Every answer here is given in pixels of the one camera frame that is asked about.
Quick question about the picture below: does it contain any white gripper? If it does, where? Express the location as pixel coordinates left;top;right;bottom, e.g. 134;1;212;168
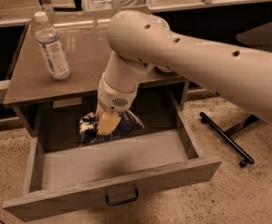
96;76;138;135

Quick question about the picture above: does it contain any blue chip bag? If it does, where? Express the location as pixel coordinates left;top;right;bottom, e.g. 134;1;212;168
79;110;145;147

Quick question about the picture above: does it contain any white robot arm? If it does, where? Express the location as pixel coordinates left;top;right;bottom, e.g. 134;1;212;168
96;10;272;135

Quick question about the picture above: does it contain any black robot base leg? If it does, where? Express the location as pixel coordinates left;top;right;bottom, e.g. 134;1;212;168
200;112;259;167

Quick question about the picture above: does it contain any open grey top drawer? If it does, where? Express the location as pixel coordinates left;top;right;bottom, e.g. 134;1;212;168
3;88;221;222

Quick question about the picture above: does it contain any grey cabinet with countertop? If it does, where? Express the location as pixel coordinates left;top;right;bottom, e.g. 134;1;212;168
4;12;193;152

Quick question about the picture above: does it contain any white bowl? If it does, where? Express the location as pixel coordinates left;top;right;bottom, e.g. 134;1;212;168
155;65;172;73

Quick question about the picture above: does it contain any clear plastic water bottle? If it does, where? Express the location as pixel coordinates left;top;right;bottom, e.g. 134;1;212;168
35;12;70;80

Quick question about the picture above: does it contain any clear plastic bin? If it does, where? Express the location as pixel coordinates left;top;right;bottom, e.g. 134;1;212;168
82;0;153;11

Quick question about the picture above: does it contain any black drawer handle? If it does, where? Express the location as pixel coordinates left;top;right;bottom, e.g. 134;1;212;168
105;189;138;206

